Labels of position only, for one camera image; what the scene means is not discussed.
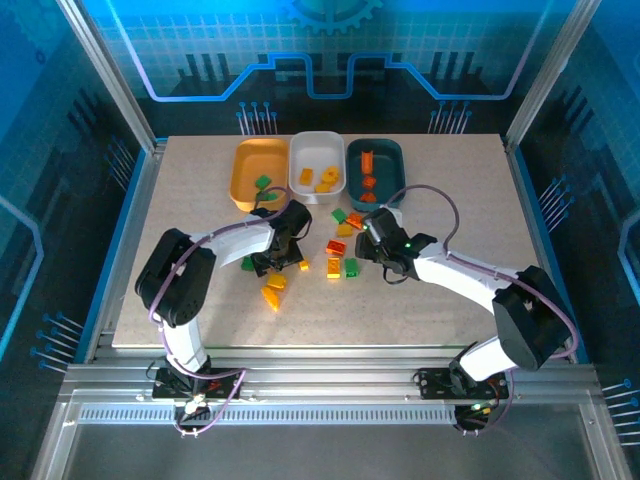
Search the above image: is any grey slotted cable duct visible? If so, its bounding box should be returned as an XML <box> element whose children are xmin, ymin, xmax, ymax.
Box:
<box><xmin>78</xmin><ymin>405</ymin><xmax>459</xmax><ymax>425</ymax></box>

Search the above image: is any black round cable port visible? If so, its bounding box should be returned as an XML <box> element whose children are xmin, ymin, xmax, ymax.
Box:
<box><xmin>454</xmin><ymin>402</ymin><xmax>501</xmax><ymax>436</ymax></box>

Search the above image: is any aluminium side rail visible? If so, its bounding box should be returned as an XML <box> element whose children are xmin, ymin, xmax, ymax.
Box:
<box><xmin>502</xmin><ymin>137</ymin><xmax>594</xmax><ymax>364</ymax></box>
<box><xmin>74</xmin><ymin>139</ymin><xmax>169</xmax><ymax>364</ymax></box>

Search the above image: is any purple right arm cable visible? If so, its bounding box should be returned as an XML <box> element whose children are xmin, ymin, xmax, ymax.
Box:
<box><xmin>382</xmin><ymin>184</ymin><xmax>580</xmax><ymax>436</ymax></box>

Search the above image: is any teal plastic container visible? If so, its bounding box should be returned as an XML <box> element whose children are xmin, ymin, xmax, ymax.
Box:
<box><xmin>345</xmin><ymin>138</ymin><xmax>406</xmax><ymax>215</ymax></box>

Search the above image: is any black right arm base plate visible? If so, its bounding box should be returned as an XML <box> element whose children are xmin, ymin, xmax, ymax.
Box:
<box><xmin>417</xmin><ymin>367</ymin><xmax>510</xmax><ymax>401</ymax></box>

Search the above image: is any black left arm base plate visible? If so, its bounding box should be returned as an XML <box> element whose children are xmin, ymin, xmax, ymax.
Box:
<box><xmin>152</xmin><ymin>367</ymin><xmax>242</xmax><ymax>401</ymax></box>

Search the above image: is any aluminium lower frame rail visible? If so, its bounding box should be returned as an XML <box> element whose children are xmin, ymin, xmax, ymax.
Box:
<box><xmin>29</xmin><ymin>399</ymin><xmax>81</xmax><ymax>480</ymax></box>
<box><xmin>579</xmin><ymin>399</ymin><xmax>634</xmax><ymax>480</ymax></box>

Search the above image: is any aluminium frame post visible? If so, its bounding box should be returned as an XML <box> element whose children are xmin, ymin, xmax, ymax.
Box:
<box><xmin>55</xmin><ymin>0</ymin><xmax>159</xmax><ymax>154</ymax></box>
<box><xmin>503</xmin><ymin>0</ymin><xmax>604</xmax><ymax>149</ymax></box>

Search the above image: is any aluminium cross rail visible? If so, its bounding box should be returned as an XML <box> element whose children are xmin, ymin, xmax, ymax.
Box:
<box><xmin>64</xmin><ymin>344</ymin><xmax>599</xmax><ymax>407</ymax></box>

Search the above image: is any white plastic container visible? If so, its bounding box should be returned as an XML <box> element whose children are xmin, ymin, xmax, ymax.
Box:
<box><xmin>288</xmin><ymin>130</ymin><xmax>347</xmax><ymax>207</ymax></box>

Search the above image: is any yellow plastic container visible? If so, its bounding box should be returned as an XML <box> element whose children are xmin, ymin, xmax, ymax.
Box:
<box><xmin>228</xmin><ymin>137</ymin><xmax>290</xmax><ymax>214</ymax></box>

